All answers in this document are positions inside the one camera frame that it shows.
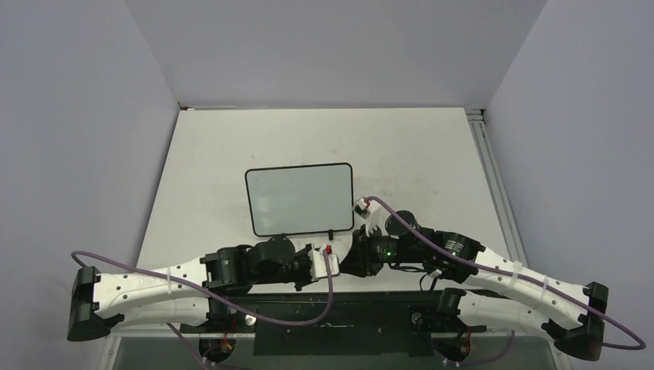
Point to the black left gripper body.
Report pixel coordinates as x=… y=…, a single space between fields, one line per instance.
x=294 y=270

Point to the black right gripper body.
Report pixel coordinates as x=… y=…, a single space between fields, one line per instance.
x=375 y=250

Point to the black framed small whiteboard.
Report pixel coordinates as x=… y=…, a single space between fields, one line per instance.
x=302 y=199

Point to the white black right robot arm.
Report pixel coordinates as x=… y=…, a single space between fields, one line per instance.
x=566 y=314

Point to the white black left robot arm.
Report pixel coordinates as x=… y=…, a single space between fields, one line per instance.
x=107 y=294

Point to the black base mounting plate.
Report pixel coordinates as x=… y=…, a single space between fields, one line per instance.
x=358 y=323

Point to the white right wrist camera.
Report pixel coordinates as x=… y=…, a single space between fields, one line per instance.
x=373 y=214

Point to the aluminium right side rail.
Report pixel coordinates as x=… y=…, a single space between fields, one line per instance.
x=478 y=128

